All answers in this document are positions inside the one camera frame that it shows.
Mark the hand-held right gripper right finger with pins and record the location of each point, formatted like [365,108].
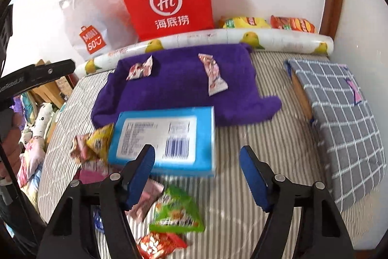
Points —
[254,177]

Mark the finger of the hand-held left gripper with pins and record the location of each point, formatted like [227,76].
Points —
[45,71]

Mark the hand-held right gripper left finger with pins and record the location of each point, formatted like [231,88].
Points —
[141,177]

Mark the pale pink snack packet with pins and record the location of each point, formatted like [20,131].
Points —
[150,195]

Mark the green snack packet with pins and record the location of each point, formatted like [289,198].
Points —
[175,210]

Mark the yellow snack packet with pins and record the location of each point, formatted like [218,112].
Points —
[100,140]

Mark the pink dark-circle snack packet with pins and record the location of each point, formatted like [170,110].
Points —
[79,151]

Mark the red snack packet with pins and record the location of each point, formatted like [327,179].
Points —
[157,243]

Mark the person's left hand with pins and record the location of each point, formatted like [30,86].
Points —
[13,152]

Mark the wooden desk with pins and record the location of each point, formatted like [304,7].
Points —
[45,92]

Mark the blue white snack packet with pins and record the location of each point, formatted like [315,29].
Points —
[145,137]

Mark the striped bed mattress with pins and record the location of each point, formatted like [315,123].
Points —
[257,131]

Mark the magenta snack packet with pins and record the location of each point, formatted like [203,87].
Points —
[91,175]

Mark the printed cloth pile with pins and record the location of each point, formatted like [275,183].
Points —
[39,131]

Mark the white plastic shopping bag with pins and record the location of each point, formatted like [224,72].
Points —
[91,10]

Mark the crumpled pink snack packet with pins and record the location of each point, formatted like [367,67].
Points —
[139,69]

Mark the purple towel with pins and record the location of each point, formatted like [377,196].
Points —
[175,86]

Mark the grey checked cloth notebook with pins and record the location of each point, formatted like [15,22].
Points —
[342,131]

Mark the long pink snack packet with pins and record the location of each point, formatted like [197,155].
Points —
[213,77]

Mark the pear print paper roll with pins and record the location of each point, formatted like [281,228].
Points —
[197,36]

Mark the yellow chips bag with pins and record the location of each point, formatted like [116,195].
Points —
[242,23]

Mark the red chips bag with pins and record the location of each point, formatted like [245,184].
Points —
[291,24]

